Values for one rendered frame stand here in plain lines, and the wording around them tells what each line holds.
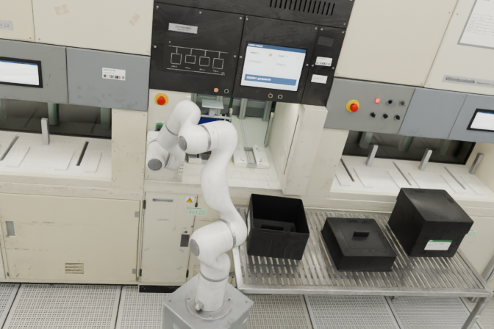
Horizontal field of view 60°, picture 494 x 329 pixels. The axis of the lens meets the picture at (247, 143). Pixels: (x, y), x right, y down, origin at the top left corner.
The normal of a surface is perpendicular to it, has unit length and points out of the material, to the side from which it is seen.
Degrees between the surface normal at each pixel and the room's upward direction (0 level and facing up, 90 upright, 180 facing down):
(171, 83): 90
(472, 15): 90
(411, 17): 90
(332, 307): 0
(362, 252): 0
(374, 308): 0
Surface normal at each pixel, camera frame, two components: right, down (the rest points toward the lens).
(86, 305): 0.16, -0.86
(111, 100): 0.12, 0.51
